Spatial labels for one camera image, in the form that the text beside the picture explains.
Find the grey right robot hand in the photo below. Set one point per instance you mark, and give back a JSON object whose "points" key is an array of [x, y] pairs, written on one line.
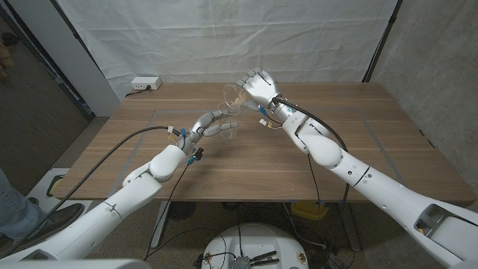
{"points": [[261, 87]]}

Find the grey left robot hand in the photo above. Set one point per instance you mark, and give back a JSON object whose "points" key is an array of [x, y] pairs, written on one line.
{"points": [[198, 129]]}

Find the brown sugar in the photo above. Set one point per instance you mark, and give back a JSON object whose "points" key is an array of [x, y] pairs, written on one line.
{"points": [[242, 99]]}

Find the clear plastic cup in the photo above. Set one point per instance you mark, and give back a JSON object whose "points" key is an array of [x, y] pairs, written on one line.
{"points": [[229, 93], [229, 132]]}

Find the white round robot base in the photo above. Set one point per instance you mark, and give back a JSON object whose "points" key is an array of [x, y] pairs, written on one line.
{"points": [[257, 239]]}

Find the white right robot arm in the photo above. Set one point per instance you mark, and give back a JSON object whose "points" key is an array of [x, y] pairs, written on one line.
{"points": [[373, 183]]}

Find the grey tape rectangle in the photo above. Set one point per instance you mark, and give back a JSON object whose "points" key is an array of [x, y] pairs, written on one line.
{"points": [[168, 111]]}

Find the white backdrop cloth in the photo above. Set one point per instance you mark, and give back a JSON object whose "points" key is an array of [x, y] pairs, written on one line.
{"points": [[224, 41]]}

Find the white power strip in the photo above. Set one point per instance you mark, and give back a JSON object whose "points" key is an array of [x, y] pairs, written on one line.
{"points": [[145, 83]]}

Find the black round floor object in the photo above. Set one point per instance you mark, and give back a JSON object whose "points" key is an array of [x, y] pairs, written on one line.
{"points": [[182, 210]]}

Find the black backdrop stand pole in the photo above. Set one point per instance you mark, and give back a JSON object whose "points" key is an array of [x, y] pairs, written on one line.
{"points": [[381, 43]]}

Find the yellow object under table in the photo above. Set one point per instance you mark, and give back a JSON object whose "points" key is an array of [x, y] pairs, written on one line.
{"points": [[310, 211]]}

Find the black tools on base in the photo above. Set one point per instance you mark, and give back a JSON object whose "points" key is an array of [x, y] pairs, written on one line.
{"points": [[263, 256]]}

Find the person's leg in jeans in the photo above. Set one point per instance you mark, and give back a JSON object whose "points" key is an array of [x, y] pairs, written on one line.
{"points": [[18, 209]]}

